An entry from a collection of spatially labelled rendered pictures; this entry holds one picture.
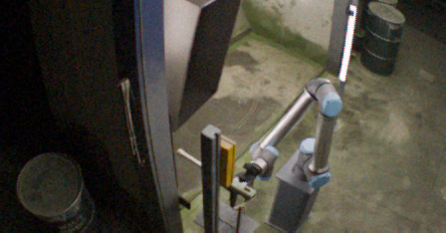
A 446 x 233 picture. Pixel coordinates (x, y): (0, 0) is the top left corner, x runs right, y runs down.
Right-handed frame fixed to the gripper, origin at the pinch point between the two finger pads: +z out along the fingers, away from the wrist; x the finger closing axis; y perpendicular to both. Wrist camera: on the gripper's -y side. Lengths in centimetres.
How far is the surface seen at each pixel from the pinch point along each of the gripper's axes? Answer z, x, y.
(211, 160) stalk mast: 20.4, -3.1, -42.5
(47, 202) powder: 79, 88, 23
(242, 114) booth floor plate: -147, 95, 105
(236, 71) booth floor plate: -199, 140, 105
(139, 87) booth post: 12, 47, -49
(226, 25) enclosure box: -118, 95, -6
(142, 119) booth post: 12, 47, -28
